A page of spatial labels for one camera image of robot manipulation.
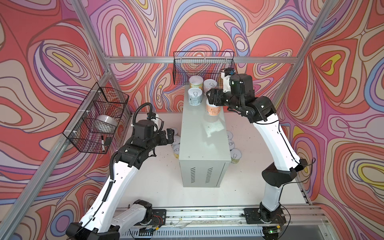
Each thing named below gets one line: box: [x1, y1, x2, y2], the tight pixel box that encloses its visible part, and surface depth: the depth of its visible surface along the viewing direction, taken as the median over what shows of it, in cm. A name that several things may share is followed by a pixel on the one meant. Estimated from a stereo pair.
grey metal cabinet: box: [179, 94, 231, 188], surface depth 68 cm
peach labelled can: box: [205, 98, 222, 116], surface depth 71 cm
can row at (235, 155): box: [230, 148, 242, 165], surface depth 92 cm
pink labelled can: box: [203, 79, 218, 95], surface depth 80 cm
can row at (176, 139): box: [172, 135, 181, 145], surface depth 65 cm
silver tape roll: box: [95, 114, 118, 130], surface depth 73 cm
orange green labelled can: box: [189, 75, 204, 90], surface depth 78 cm
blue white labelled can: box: [187, 87, 203, 107], surface depth 75 cm
